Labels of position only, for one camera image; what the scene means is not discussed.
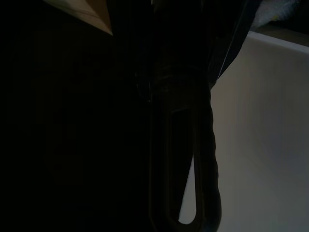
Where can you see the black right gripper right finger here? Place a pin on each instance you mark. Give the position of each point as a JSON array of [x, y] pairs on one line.
[[214, 169]]

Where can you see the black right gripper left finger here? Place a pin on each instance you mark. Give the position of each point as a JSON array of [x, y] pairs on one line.
[[158, 174]]

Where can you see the light wooden board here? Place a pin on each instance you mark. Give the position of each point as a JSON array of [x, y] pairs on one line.
[[96, 17]]

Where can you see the white fluffy cloth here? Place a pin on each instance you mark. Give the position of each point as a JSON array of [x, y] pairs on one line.
[[275, 10]]

